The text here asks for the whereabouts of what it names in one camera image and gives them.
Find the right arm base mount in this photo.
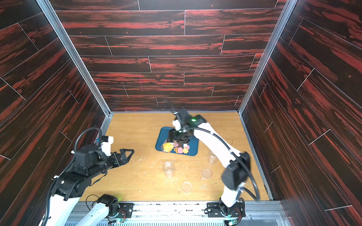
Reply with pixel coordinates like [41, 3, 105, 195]
[204, 198, 246, 226]

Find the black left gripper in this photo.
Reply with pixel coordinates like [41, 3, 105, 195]
[89, 148, 135, 179]

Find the clear jar with yellow cookies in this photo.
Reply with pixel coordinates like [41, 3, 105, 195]
[161, 142, 179, 153]

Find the aluminium frame post left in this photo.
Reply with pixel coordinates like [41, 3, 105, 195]
[36, 0, 113, 129]

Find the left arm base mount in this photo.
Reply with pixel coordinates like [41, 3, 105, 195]
[92, 194, 134, 226]

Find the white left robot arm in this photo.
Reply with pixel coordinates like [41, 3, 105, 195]
[41, 145, 134, 226]

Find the aluminium frame post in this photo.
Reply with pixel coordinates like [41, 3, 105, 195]
[36, 0, 113, 129]
[238, 0, 299, 115]

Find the clear jar with mixed cookies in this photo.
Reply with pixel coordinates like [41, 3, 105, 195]
[163, 162, 175, 179]

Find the teal plastic tray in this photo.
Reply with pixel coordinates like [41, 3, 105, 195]
[155, 127, 199, 156]

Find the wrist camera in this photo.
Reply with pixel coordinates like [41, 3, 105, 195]
[101, 136, 114, 156]
[172, 108, 192, 132]

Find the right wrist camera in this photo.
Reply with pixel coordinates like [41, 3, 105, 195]
[172, 108, 192, 132]

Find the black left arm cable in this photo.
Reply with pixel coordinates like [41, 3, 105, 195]
[42, 127, 103, 226]

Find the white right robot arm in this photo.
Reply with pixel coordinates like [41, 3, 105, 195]
[161, 111, 260, 209]

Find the clear jar with pink cookie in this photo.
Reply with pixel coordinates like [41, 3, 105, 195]
[208, 150, 218, 164]

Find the aluminium frame post right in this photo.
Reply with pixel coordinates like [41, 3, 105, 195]
[238, 0, 299, 115]

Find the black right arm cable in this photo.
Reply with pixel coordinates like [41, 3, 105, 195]
[163, 98, 260, 202]

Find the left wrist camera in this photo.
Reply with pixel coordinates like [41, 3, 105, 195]
[101, 136, 114, 156]

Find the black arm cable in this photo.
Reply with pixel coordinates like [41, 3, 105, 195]
[163, 98, 260, 202]
[42, 127, 103, 226]

